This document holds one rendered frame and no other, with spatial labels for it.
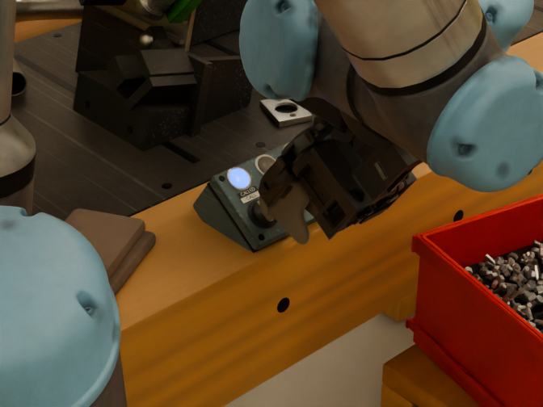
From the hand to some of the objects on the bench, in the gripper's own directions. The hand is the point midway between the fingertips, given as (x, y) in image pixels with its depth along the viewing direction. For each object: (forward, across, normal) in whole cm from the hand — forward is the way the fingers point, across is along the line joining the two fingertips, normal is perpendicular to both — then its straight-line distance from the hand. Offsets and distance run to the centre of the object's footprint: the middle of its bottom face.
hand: (271, 203), depth 106 cm
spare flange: (+14, +18, +12) cm, 26 cm away
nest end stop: (+15, +6, +18) cm, 24 cm away
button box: (+9, +5, -1) cm, 10 cm away
